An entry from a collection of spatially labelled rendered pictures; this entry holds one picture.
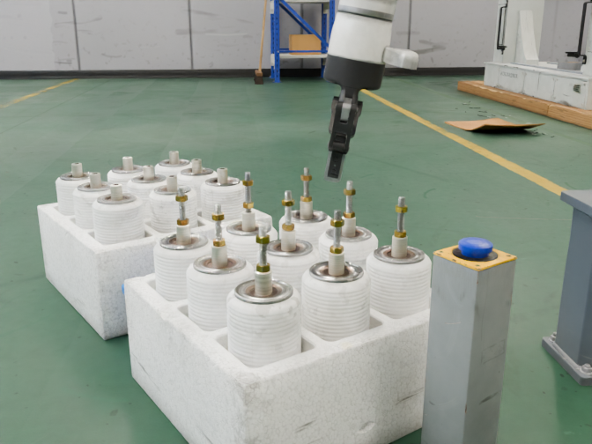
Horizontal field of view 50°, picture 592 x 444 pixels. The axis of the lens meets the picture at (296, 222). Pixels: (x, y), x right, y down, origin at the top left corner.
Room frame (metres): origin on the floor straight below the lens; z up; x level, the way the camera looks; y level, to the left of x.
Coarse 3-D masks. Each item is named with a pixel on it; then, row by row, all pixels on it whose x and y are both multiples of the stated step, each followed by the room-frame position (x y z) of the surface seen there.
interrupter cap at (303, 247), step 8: (272, 240) 0.94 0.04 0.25; (280, 240) 0.95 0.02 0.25; (296, 240) 0.95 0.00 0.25; (304, 240) 0.94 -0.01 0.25; (272, 248) 0.91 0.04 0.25; (280, 248) 0.92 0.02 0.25; (296, 248) 0.92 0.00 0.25; (304, 248) 0.91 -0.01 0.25; (312, 248) 0.91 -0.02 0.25; (280, 256) 0.88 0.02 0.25; (288, 256) 0.88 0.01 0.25; (296, 256) 0.88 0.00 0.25
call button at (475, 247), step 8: (464, 240) 0.73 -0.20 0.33; (472, 240) 0.73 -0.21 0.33; (480, 240) 0.73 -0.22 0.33; (488, 240) 0.73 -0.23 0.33; (464, 248) 0.71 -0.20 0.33; (472, 248) 0.70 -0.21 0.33; (480, 248) 0.70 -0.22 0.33; (488, 248) 0.71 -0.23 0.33; (472, 256) 0.71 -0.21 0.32; (480, 256) 0.71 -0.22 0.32
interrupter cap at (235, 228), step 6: (234, 222) 1.04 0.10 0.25; (240, 222) 1.04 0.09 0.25; (258, 222) 1.04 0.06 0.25; (264, 222) 1.04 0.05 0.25; (228, 228) 1.01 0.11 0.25; (234, 228) 1.01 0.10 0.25; (240, 228) 1.02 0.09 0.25; (258, 228) 1.02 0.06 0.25; (270, 228) 1.01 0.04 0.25; (234, 234) 0.98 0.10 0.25; (240, 234) 0.98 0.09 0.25; (246, 234) 0.98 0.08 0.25; (252, 234) 0.98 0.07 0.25
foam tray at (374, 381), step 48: (144, 288) 0.93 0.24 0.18; (144, 336) 0.90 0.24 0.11; (192, 336) 0.77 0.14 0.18; (384, 336) 0.77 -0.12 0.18; (144, 384) 0.91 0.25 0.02; (192, 384) 0.76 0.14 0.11; (240, 384) 0.65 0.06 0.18; (288, 384) 0.68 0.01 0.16; (336, 384) 0.72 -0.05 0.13; (384, 384) 0.77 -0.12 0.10; (192, 432) 0.77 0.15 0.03; (240, 432) 0.65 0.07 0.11; (288, 432) 0.68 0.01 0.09; (336, 432) 0.73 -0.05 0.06; (384, 432) 0.78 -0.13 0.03
